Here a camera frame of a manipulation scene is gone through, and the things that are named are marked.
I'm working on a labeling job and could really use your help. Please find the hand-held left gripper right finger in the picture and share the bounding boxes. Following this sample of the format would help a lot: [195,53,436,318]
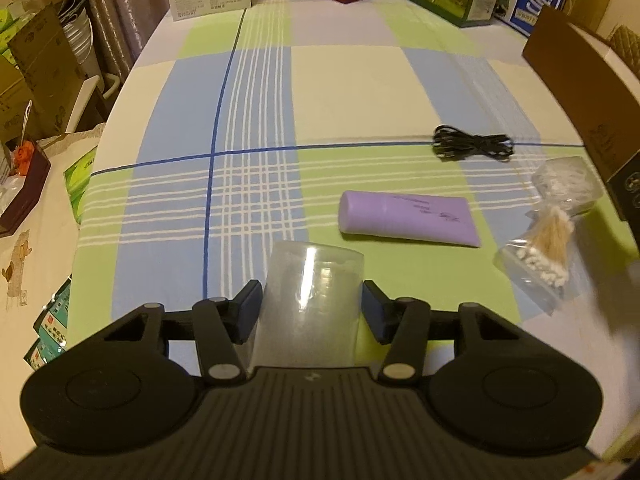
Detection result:
[361,280,523,386]

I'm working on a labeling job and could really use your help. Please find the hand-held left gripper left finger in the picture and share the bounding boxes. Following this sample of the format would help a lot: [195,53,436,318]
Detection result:
[102,280,264,386]

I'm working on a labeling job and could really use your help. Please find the clear plastic cup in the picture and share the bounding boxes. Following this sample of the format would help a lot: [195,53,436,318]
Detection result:
[250,241,366,371]

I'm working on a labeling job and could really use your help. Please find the purple tube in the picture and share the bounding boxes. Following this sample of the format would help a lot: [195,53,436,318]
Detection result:
[338,190,482,248]

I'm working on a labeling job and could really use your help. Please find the bag of cotton swabs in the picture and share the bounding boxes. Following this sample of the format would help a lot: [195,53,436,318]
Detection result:
[494,205,586,316]

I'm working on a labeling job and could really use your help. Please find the black cable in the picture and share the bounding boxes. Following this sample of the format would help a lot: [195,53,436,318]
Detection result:
[432,125,516,163]

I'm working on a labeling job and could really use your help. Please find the clear bag of cotton pads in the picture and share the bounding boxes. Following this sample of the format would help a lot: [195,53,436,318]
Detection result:
[531,156,603,216]

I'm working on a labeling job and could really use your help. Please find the brown cardboard storage box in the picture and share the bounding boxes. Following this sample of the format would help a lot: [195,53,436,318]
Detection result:
[522,7,640,261]

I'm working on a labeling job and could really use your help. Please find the green printed packet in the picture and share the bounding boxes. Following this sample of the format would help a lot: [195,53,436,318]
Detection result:
[35,276,72,346]
[24,337,63,372]

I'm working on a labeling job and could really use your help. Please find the green tissue box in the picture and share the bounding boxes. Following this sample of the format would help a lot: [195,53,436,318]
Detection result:
[63,145,101,223]

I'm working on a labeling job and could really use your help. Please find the cream printed bedsheet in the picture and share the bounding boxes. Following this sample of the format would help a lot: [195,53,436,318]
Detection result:
[0,125,106,411]

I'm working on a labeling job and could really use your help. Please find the plaid tablecloth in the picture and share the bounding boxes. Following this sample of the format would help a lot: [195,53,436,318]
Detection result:
[67,0,640,361]

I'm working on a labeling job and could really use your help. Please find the dark red tray box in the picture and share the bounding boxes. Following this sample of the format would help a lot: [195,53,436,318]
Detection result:
[0,135,51,238]

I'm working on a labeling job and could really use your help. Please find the small orange object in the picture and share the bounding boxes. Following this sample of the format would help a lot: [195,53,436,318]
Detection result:
[14,142,36,176]

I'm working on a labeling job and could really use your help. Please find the stack of white bowls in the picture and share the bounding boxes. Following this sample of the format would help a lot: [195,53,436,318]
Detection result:
[57,0,103,81]

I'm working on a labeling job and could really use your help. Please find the beige curtain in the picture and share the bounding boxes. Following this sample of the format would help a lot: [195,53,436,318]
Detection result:
[0,0,176,83]

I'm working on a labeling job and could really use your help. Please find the chair with quilted cover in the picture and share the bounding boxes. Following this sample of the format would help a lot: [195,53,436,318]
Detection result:
[607,27,640,76]

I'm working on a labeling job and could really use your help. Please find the green tissue packs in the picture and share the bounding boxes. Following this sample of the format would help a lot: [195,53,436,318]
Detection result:
[0,0,26,56]

